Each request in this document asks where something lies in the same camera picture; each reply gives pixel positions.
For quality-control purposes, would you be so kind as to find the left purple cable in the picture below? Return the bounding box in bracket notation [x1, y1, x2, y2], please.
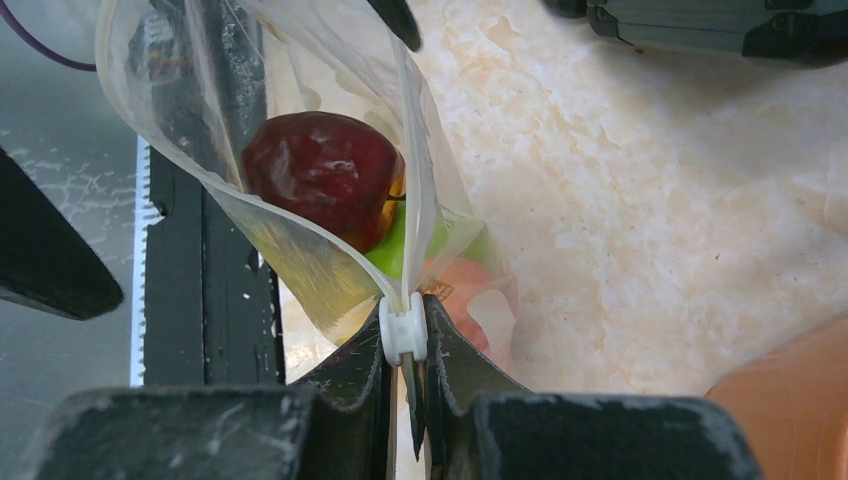
[0, 0, 97, 73]

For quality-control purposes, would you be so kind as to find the orange plastic basket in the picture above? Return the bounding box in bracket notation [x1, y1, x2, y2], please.
[706, 316, 847, 479]

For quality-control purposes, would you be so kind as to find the green apple toy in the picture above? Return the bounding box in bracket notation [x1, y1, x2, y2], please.
[365, 201, 484, 280]

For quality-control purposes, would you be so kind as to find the clear dotted zip bag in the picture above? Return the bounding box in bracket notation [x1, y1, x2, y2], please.
[96, 1, 519, 368]

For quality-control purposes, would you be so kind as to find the dark purple fruit toy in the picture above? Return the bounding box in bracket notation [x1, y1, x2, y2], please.
[241, 111, 405, 253]

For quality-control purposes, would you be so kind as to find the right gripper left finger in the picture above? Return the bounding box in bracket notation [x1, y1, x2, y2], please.
[19, 315, 395, 479]

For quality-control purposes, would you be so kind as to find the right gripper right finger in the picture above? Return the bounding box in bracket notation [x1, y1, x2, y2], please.
[423, 295, 762, 479]

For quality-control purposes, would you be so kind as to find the black open case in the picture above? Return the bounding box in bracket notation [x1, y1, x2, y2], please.
[545, 0, 847, 68]

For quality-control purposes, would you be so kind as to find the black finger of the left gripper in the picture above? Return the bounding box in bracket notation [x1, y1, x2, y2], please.
[1, 151, 124, 320]

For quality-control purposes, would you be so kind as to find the peach toy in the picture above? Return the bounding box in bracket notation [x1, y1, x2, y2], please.
[425, 258, 517, 364]

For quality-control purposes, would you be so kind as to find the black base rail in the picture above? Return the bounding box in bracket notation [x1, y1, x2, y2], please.
[126, 1, 285, 385]

